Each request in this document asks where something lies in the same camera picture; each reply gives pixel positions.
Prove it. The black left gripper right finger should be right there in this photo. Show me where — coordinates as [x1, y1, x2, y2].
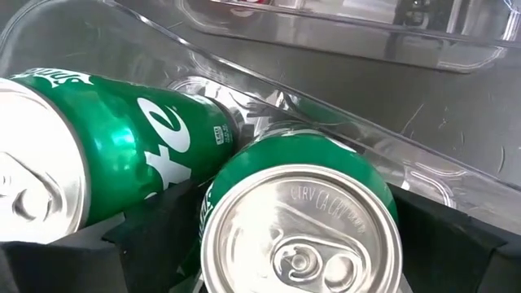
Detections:
[390, 182, 521, 293]

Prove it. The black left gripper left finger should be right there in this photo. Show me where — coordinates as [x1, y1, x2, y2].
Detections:
[0, 178, 204, 293]

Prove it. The green Sprite can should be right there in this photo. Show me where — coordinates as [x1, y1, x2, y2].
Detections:
[0, 68, 239, 245]
[199, 121, 404, 293]

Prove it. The clear plastic bin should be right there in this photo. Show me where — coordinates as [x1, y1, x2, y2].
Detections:
[177, 0, 521, 75]
[0, 0, 521, 235]

